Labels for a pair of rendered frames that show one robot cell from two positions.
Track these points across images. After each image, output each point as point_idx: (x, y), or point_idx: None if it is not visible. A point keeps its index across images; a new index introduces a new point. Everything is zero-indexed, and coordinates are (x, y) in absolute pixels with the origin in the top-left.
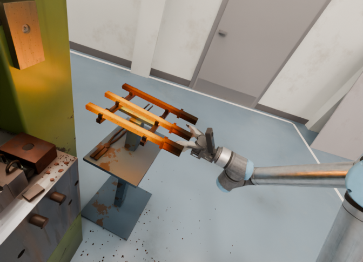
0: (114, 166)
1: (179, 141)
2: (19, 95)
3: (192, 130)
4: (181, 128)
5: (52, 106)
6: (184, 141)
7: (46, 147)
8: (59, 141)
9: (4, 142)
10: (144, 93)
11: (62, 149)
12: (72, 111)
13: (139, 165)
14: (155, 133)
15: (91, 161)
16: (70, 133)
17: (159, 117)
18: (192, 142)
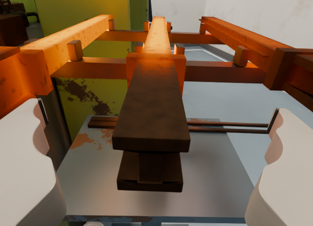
0: (85, 150)
1: (29, 99)
2: None
3: (271, 155)
4: (167, 78)
5: (85, 18)
6: (34, 119)
7: None
8: (97, 87)
9: (28, 36)
10: (225, 23)
11: (103, 105)
12: (126, 53)
13: (107, 189)
14: (239, 177)
15: (84, 123)
16: (120, 91)
17: (166, 41)
18: (30, 182)
